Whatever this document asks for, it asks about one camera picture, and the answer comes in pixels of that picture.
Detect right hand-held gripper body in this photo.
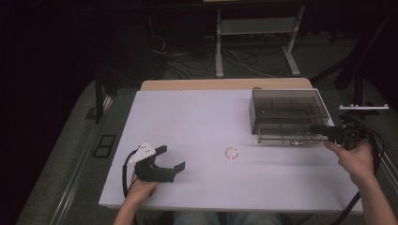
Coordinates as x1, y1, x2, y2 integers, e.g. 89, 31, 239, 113
334, 103, 390, 152

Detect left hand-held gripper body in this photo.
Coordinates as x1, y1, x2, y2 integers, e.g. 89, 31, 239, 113
127, 142, 176, 184

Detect gold bead bracelet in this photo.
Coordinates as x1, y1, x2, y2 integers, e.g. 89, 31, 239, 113
306, 130, 324, 145
224, 146, 239, 160

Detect smoked clear drawer box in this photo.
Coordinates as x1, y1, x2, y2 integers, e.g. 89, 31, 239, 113
249, 88, 331, 147

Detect person's left hand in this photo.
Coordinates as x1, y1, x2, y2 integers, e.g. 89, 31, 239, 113
124, 172, 161, 204

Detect person's right hand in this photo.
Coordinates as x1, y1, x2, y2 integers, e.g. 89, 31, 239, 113
323, 139, 377, 187

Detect white board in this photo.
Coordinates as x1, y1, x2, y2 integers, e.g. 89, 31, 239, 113
98, 88, 365, 215

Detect black stand foot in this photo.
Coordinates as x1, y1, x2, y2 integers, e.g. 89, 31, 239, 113
352, 74, 380, 119

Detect black slanted bar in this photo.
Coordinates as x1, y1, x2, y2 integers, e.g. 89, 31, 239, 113
309, 8, 398, 86

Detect wooden table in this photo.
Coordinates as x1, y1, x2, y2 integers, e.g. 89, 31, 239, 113
139, 78, 314, 92

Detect white metal stand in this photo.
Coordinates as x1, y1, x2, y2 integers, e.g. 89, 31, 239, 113
215, 5, 306, 79

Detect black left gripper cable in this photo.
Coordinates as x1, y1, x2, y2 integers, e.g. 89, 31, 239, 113
121, 149, 139, 199

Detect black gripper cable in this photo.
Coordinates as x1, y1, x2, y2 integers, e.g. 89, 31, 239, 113
330, 113, 387, 225
121, 149, 139, 199

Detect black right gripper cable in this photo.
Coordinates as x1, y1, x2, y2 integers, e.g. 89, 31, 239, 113
330, 113, 387, 225

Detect aluminium floor rail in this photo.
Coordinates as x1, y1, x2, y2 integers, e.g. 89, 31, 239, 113
374, 134, 398, 191
49, 93, 115, 225

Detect black rectangular floor frame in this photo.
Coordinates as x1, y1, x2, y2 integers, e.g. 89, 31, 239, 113
92, 134, 117, 159

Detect black upright post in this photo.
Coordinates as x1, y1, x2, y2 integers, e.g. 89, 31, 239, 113
84, 69, 115, 124

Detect black floor cables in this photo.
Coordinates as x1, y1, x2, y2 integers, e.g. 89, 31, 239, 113
151, 34, 218, 80

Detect white floor cable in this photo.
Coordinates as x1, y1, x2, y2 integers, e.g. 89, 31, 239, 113
224, 48, 278, 79

